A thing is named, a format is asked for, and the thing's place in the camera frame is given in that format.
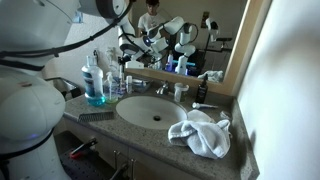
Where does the black comb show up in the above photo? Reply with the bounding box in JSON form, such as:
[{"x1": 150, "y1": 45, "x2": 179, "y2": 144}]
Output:
[{"x1": 78, "y1": 111, "x2": 114, "y2": 122}]

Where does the wood framed mirror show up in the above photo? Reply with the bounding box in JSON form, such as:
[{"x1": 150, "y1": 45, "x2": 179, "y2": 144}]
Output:
[{"x1": 122, "y1": 0, "x2": 272, "y2": 97}]

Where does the small white bottle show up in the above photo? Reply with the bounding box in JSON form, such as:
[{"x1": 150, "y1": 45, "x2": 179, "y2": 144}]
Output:
[{"x1": 126, "y1": 75, "x2": 132, "y2": 94}]

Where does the white oval sink basin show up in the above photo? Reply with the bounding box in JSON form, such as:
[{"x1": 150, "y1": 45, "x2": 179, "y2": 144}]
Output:
[{"x1": 116, "y1": 96, "x2": 187, "y2": 130}]

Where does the black toiletries tray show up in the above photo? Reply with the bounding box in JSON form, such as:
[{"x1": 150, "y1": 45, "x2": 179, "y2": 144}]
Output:
[{"x1": 132, "y1": 79, "x2": 152, "y2": 93}]

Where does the white crumpled towel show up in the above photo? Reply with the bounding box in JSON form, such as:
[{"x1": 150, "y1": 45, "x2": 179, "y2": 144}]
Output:
[{"x1": 168, "y1": 110, "x2": 231, "y2": 159}]

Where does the dark dropper bottle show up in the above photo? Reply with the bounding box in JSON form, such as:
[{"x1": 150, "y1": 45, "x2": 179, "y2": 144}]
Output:
[{"x1": 195, "y1": 75, "x2": 208, "y2": 103}]

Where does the white electric toothbrush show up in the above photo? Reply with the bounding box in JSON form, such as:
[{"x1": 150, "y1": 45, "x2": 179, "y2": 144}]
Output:
[{"x1": 192, "y1": 102, "x2": 218, "y2": 109}]

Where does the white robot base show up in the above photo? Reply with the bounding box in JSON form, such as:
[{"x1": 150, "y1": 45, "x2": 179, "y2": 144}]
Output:
[{"x1": 0, "y1": 69, "x2": 70, "y2": 180}]

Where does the clear soap pump bottle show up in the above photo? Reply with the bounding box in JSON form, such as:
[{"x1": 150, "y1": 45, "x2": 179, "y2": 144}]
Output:
[{"x1": 103, "y1": 72, "x2": 118, "y2": 104}]

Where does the clear blue mouthwash bottle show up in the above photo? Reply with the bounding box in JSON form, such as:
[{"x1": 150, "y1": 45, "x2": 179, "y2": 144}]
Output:
[{"x1": 81, "y1": 56, "x2": 105, "y2": 106}]

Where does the black trash bin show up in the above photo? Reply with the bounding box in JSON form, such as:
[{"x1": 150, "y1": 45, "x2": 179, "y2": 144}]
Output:
[{"x1": 47, "y1": 77, "x2": 82, "y2": 101}]

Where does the chrome faucet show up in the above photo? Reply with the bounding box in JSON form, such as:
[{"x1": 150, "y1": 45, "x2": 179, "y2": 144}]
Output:
[{"x1": 156, "y1": 80, "x2": 169, "y2": 95}]

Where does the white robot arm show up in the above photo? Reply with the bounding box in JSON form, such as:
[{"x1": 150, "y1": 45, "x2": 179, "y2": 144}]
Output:
[{"x1": 0, "y1": 0, "x2": 135, "y2": 71}]

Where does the white cup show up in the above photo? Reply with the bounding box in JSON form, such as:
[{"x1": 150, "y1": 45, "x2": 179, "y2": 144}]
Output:
[{"x1": 174, "y1": 83, "x2": 189, "y2": 102}]

